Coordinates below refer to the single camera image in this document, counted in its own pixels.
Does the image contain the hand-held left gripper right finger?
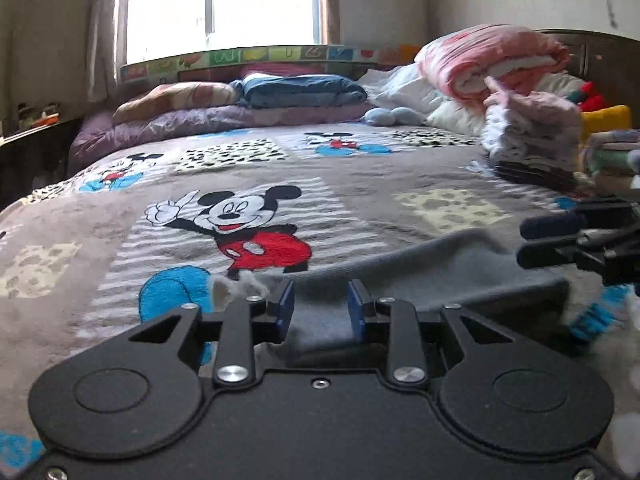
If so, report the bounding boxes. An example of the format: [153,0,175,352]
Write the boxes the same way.
[348,280,507,391]

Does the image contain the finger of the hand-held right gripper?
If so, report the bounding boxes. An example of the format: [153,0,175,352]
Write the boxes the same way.
[516,236,585,270]
[519,211,590,241]

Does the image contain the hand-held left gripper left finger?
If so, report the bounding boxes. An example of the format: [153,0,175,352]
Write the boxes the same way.
[127,280,296,390]

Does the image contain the grey garment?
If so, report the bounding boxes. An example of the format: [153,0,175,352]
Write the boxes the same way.
[282,227,572,367]

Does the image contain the stack of folded colourful clothes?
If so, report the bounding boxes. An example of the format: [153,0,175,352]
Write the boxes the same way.
[581,129,640,200]

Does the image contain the dark folded garment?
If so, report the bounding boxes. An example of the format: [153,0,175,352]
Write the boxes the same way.
[492,157,582,192]

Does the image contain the yellow plush toy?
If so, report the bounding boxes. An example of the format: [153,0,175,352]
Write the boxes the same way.
[579,104,634,137]

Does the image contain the red plush toy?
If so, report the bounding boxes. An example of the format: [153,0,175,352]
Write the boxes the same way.
[569,81,610,112]

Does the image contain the cartoon mouse printed blanket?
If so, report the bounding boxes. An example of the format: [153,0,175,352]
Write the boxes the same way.
[0,122,640,480]

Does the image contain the wooden headboard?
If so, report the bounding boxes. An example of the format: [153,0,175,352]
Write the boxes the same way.
[539,29,640,107]

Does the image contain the pink rolled quilt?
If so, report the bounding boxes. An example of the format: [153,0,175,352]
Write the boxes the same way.
[414,23,572,109]

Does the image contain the white quilt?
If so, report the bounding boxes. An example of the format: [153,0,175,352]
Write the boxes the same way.
[357,64,502,137]

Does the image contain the blue plush toy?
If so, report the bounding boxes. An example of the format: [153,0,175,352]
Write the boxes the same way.
[362,106,426,127]

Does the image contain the purple quilt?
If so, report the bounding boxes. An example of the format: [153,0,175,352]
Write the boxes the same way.
[67,104,382,177]

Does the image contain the blue folded blanket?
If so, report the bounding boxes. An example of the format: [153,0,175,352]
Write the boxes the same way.
[234,73,369,110]

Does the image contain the floral pillow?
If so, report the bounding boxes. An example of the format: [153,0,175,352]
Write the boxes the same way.
[112,81,244,126]

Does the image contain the colourful picture foam board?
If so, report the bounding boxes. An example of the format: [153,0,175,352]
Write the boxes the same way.
[119,43,422,84]

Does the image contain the dark side table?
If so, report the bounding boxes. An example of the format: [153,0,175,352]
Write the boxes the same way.
[0,102,84,213]

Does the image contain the window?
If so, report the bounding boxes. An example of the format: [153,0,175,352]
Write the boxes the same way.
[124,0,327,67]

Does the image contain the beige curtain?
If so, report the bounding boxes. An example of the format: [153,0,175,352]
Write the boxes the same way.
[319,0,344,47]
[87,0,135,104]

